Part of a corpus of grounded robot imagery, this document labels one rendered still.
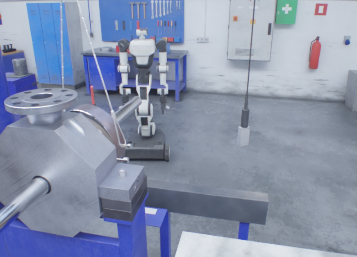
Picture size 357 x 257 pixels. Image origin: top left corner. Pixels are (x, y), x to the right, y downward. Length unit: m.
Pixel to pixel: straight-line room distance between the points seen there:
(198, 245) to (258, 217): 0.43
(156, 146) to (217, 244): 2.36
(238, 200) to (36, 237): 0.94
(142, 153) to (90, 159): 2.40
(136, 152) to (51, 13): 4.12
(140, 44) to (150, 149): 1.18
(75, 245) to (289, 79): 5.44
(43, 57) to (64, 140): 6.07
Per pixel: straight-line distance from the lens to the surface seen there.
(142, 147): 3.52
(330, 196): 3.35
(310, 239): 2.75
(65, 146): 1.14
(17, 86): 4.87
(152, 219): 1.48
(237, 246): 1.27
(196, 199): 1.55
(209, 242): 1.27
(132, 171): 1.24
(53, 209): 1.34
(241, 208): 1.55
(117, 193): 1.16
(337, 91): 6.50
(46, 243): 1.54
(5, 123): 3.29
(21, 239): 1.62
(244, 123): 1.88
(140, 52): 3.37
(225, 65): 6.23
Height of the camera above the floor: 1.74
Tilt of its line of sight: 22 degrees down
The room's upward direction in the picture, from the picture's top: straight up
